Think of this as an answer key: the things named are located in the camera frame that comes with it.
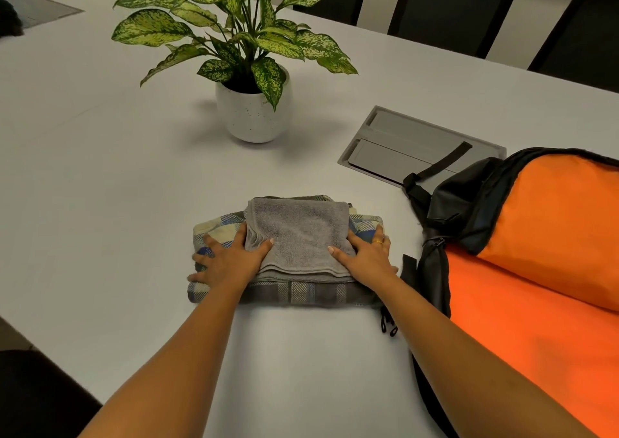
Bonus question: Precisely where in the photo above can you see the person's left forearm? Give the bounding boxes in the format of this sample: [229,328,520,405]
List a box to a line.
[79,283,248,438]

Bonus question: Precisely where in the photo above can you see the black backpack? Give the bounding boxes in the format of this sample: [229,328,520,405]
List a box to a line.
[399,141,619,438]

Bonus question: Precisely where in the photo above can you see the plaid flannel shirt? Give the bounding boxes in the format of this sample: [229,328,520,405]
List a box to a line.
[187,194,388,308]

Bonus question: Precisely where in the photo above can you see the grey table cable box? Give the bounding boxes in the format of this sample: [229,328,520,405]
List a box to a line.
[337,105,508,195]
[7,0,84,31]

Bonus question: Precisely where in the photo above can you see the small variegated table plant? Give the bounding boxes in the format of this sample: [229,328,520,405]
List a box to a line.
[111,0,364,112]

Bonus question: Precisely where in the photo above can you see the grey towel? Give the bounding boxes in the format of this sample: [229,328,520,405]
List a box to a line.
[243,197,359,285]

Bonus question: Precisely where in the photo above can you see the person's left hand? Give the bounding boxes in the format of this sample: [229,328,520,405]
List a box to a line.
[187,221,275,294]

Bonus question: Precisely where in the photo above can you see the person's right hand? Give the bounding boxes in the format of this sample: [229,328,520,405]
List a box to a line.
[327,225,400,292]

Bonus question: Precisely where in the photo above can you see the person's right forearm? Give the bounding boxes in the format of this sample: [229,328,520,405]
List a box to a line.
[379,277,602,438]

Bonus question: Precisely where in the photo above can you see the black bag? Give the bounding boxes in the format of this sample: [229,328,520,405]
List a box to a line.
[0,0,25,38]

